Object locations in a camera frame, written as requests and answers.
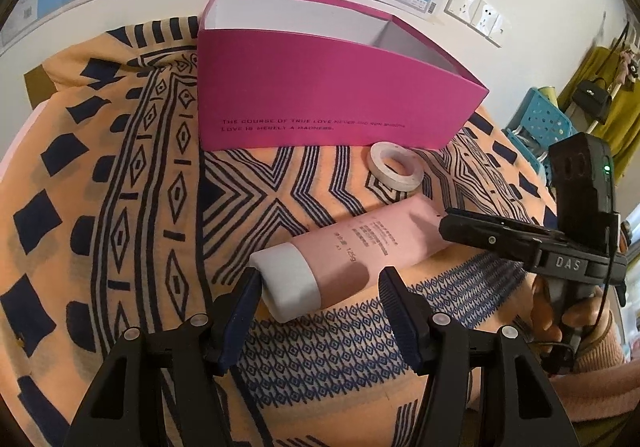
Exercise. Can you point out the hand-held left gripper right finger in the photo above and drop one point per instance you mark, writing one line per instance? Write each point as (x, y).
(400, 322)

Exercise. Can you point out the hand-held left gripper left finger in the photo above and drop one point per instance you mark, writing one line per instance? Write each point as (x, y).
(240, 319)

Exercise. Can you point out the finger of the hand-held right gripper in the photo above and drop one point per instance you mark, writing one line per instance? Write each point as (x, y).
(522, 226)
(480, 237)

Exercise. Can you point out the pink cosmetic tube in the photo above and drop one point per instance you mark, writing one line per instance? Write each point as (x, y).
(360, 247)

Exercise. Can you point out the pink cardboard box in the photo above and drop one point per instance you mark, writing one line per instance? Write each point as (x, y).
(325, 92)

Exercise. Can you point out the person's right forearm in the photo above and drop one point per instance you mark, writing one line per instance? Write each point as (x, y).
(600, 377)

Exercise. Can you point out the person's right hand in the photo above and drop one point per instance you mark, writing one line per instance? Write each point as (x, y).
(545, 312)

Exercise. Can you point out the yellow coat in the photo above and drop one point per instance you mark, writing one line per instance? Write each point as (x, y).
(625, 127)

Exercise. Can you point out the blue plastic basket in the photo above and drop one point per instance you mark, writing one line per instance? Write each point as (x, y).
(542, 117)

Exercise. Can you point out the black handbag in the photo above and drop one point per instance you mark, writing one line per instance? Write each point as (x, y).
(592, 99)

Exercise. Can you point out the white tape roll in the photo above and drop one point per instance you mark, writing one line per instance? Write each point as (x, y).
(395, 179)

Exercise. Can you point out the orange patterned blanket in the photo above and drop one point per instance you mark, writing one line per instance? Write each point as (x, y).
(125, 227)

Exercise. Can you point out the olive brown board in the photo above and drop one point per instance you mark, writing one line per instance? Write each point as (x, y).
(37, 87)

